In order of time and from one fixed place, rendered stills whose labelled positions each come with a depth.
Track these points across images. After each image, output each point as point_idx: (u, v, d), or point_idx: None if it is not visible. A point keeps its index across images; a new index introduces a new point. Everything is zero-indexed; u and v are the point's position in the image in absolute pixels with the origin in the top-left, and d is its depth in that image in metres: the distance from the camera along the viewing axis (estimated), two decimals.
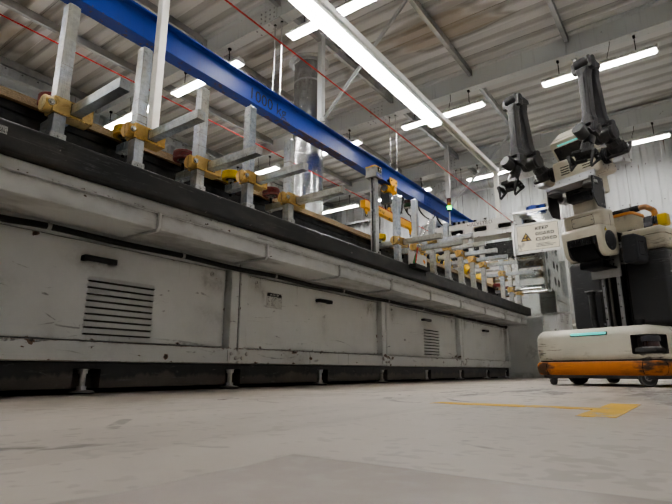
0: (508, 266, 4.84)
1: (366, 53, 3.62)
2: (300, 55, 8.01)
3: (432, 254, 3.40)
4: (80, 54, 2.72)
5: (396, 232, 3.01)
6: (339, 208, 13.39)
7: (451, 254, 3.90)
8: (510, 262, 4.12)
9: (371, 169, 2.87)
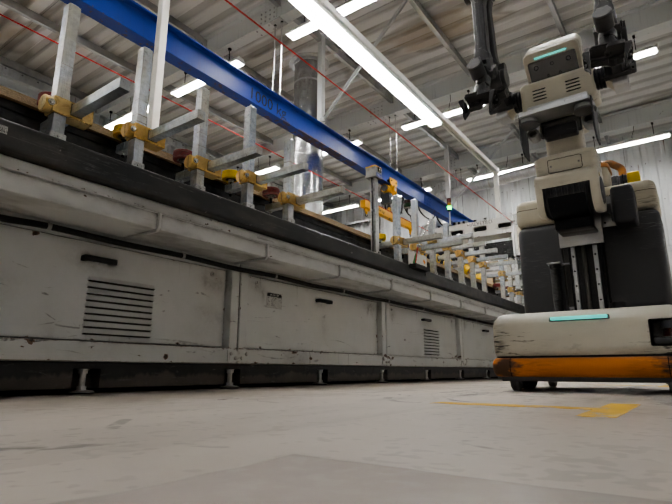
0: (508, 266, 4.84)
1: (366, 53, 3.62)
2: (300, 55, 8.01)
3: (432, 254, 3.40)
4: (80, 54, 2.72)
5: (396, 232, 3.01)
6: (339, 208, 13.39)
7: (451, 254, 3.90)
8: (510, 262, 4.12)
9: (371, 169, 2.87)
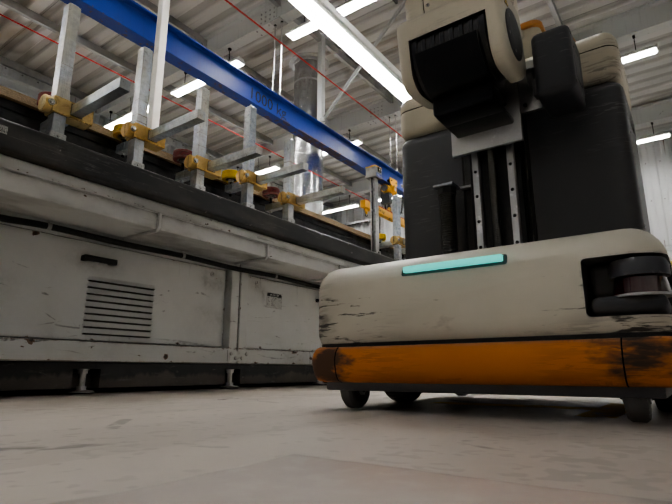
0: None
1: (366, 53, 3.62)
2: (300, 55, 8.01)
3: None
4: (80, 54, 2.72)
5: (396, 232, 3.01)
6: (339, 208, 13.39)
7: None
8: None
9: (371, 169, 2.87)
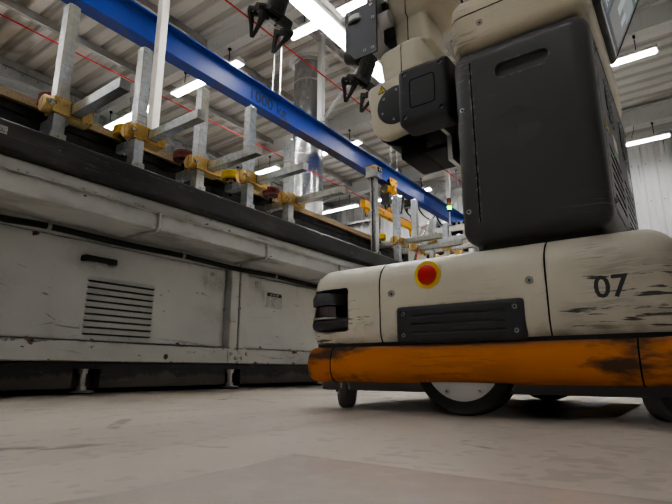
0: None
1: None
2: (300, 55, 8.01)
3: (432, 254, 3.40)
4: (80, 54, 2.72)
5: (396, 232, 3.01)
6: (339, 208, 13.39)
7: (451, 254, 3.90)
8: None
9: (371, 169, 2.87)
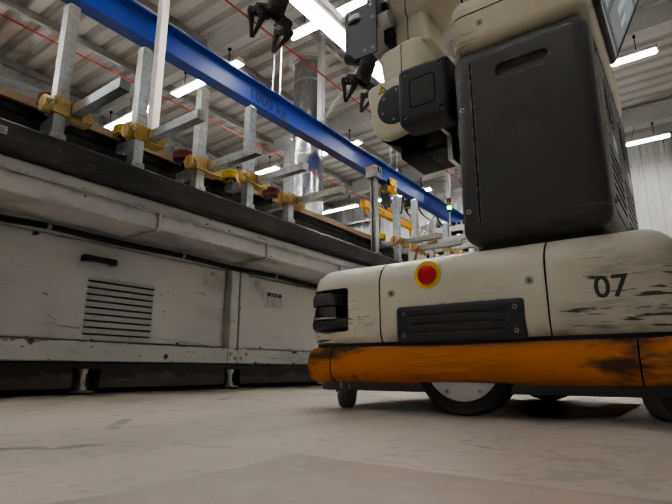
0: None
1: None
2: (300, 55, 8.01)
3: (432, 254, 3.40)
4: (80, 54, 2.72)
5: (396, 232, 3.01)
6: (339, 208, 13.39)
7: (451, 254, 3.90)
8: None
9: (371, 169, 2.87)
